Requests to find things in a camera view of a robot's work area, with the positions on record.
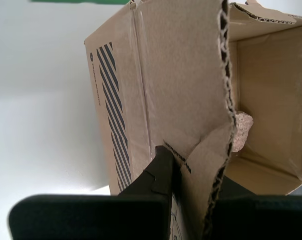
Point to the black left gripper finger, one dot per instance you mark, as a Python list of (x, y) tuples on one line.
[(261, 217), (90, 217)]

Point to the pinkish speckled granite rock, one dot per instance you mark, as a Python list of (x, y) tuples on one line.
[(242, 130)]

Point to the brown cardboard box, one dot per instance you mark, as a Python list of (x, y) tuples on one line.
[(178, 75)]

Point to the small green tape piece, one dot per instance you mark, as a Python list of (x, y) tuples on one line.
[(78, 1)]

